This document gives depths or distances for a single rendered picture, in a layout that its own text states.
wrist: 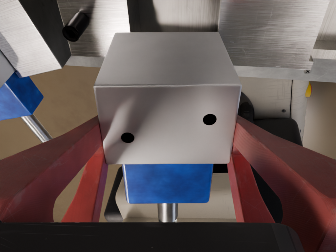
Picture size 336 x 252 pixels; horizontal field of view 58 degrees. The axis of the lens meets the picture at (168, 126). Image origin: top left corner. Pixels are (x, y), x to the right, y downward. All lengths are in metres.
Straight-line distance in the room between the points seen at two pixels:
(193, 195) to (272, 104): 0.88
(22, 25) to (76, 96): 1.25
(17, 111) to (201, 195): 0.21
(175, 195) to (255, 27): 0.10
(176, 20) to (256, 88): 0.78
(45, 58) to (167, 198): 0.17
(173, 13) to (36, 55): 0.12
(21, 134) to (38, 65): 1.62
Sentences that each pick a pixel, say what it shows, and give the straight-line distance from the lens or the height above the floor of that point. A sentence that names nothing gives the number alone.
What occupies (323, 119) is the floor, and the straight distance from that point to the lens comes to 1.50.
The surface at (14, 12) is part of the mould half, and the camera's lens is 0.27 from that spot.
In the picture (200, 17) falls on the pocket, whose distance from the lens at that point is 0.21.
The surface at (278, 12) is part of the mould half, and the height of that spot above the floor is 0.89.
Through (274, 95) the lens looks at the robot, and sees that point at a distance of 1.00.
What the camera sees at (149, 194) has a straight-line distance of 0.15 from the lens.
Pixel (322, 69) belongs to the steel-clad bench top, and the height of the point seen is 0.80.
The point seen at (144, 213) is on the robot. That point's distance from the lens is 0.53.
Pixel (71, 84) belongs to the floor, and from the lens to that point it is 1.48.
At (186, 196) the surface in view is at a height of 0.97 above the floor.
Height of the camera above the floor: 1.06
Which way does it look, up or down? 45 degrees down
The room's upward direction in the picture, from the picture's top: 169 degrees counter-clockwise
